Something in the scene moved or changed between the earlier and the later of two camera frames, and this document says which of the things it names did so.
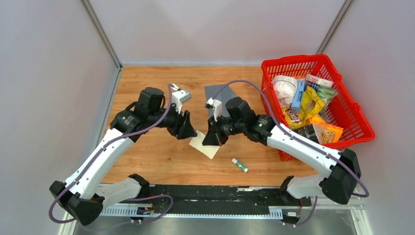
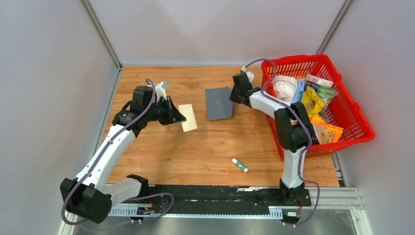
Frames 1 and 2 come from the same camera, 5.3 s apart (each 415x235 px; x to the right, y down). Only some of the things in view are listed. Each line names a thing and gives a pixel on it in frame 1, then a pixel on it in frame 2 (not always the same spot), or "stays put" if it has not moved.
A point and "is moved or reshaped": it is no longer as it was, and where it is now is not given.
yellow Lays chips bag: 311,104 stays put
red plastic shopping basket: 345,110 stays put
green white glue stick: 240,165 stays put
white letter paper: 196,143 is moved or reshaped
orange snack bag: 328,133 stays put
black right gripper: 211,138 to 232,98
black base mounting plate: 223,199 stays put
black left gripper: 187,130 to 173,115
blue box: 295,106 stays put
